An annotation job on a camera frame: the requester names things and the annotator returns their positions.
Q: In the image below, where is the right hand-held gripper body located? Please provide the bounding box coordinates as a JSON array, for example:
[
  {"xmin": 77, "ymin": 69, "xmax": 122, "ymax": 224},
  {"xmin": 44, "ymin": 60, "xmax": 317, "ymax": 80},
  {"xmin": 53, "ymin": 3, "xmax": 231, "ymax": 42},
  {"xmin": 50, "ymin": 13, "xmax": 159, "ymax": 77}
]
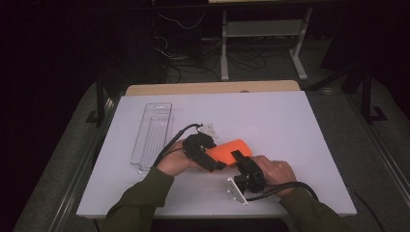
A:
[{"xmin": 225, "ymin": 158, "xmax": 268, "ymax": 207}]

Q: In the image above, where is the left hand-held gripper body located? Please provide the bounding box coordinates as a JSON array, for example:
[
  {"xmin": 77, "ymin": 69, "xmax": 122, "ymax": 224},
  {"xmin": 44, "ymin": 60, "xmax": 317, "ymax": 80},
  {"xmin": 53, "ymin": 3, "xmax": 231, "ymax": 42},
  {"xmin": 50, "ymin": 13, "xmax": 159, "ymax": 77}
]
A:
[{"xmin": 182, "ymin": 123, "xmax": 220, "ymax": 173}]

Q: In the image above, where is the orange phone case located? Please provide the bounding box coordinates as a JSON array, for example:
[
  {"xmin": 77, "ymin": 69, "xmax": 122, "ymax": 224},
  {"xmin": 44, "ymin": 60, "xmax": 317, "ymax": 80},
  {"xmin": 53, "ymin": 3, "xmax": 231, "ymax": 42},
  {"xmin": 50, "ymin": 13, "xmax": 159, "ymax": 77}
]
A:
[{"xmin": 205, "ymin": 138, "xmax": 253, "ymax": 167}]

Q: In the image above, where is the clear plastic tray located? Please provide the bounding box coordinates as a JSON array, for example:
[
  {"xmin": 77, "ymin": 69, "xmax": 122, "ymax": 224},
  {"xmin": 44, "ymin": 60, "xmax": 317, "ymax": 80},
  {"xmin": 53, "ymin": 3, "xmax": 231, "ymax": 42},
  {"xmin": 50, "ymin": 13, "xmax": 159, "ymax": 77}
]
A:
[{"xmin": 130, "ymin": 101, "xmax": 176, "ymax": 175}]

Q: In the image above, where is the person's right hand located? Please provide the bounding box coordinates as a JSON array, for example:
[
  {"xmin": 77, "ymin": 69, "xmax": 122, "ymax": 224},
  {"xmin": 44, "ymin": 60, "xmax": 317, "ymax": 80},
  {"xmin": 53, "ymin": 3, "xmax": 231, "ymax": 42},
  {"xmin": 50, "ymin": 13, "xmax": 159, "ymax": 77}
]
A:
[{"xmin": 250, "ymin": 155, "xmax": 298, "ymax": 198}]

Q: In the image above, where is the person's left hand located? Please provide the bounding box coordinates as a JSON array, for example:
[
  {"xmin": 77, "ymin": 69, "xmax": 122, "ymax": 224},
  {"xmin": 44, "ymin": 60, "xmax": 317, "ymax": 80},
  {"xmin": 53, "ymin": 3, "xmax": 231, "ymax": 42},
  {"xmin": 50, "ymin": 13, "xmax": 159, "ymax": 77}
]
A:
[{"xmin": 156, "ymin": 148, "xmax": 205, "ymax": 178}]

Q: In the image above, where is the white table mat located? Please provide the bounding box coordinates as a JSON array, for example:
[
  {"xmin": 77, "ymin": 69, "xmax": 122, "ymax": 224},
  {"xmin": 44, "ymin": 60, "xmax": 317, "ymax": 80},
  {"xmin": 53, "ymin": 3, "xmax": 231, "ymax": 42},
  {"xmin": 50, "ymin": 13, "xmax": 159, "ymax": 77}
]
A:
[{"xmin": 75, "ymin": 90, "xmax": 358, "ymax": 218}]

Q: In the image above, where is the black chair seat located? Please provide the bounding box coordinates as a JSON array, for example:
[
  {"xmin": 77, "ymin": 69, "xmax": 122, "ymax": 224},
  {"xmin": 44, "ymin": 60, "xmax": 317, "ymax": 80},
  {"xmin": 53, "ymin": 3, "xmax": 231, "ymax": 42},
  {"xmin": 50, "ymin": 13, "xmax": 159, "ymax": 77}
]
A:
[{"xmin": 151, "ymin": 218, "xmax": 289, "ymax": 232}]

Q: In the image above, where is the black metal stand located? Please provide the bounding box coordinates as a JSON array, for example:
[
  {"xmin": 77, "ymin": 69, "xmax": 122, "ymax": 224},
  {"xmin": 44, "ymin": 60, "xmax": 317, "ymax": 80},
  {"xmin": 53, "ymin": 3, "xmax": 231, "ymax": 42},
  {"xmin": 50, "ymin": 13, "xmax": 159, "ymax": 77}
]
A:
[
  {"xmin": 361, "ymin": 64, "xmax": 389, "ymax": 125},
  {"xmin": 85, "ymin": 76, "xmax": 107, "ymax": 128}
]

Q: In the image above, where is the left hand-held gripper cable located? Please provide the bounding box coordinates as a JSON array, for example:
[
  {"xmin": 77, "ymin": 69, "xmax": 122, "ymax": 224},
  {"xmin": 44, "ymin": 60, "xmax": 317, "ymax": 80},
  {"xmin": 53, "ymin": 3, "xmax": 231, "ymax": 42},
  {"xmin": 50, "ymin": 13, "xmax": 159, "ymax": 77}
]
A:
[{"xmin": 153, "ymin": 123, "xmax": 204, "ymax": 168}]

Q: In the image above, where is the hand-held gripper cable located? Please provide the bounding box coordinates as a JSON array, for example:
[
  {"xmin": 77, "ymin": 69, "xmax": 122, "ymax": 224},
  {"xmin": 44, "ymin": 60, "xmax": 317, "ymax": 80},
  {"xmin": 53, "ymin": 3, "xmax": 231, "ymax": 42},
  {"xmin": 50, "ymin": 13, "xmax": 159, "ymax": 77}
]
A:
[
  {"xmin": 245, "ymin": 181, "xmax": 320, "ymax": 202},
  {"xmin": 153, "ymin": 123, "xmax": 204, "ymax": 168}
]

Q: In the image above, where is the right hand-held gripper cable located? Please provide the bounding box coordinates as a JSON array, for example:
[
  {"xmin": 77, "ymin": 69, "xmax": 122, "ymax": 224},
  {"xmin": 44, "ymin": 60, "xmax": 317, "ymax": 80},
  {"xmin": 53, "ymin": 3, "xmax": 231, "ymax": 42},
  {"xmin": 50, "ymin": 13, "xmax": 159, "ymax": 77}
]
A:
[{"xmin": 245, "ymin": 181, "xmax": 320, "ymax": 202}]

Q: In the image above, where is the tangle of black cables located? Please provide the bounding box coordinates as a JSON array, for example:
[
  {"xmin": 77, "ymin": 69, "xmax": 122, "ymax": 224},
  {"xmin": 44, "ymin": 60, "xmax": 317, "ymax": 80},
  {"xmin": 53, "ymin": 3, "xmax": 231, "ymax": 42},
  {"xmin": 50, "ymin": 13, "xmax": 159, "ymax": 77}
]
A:
[{"xmin": 165, "ymin": 47, "xmax": 269, "ymax": 83}]

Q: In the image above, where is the black floor cable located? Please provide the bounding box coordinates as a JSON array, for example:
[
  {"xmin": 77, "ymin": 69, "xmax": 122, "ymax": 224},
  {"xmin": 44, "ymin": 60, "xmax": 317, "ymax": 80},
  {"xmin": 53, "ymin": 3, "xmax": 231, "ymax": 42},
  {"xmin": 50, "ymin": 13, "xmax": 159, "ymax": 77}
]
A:
[{"xmin": 349, "ymin": 188, "xmax": 388, "ymax": 232}]

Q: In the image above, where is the metal floor rail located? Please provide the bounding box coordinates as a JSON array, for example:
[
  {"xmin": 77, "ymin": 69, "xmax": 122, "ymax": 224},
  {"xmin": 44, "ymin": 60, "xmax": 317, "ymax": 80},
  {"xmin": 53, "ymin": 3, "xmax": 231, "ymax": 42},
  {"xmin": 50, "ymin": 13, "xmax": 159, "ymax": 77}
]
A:
[
  {"xmin": 47, "ymin": 96, "xmax": 120, "ymax": 232},
  {"xmin": 347, "ymin": 96, "xmax": 410, "ymax": 202}
]

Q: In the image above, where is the white cable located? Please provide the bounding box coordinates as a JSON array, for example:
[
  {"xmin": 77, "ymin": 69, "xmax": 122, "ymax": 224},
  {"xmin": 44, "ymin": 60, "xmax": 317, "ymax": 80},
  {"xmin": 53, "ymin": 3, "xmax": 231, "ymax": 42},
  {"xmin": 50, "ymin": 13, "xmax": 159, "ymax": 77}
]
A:
[{"xmin": 158, "ymin": 11, "xmax": 207, "ymax": 31}]

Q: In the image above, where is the white metal desk frame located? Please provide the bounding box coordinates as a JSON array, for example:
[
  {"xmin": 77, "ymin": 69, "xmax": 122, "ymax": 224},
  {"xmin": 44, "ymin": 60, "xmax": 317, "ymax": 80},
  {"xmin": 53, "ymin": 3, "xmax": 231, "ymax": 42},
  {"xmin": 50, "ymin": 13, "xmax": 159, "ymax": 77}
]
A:
[{"xmin": 220, "ymin": 7, "xmax": 313, "ymax": 81}]

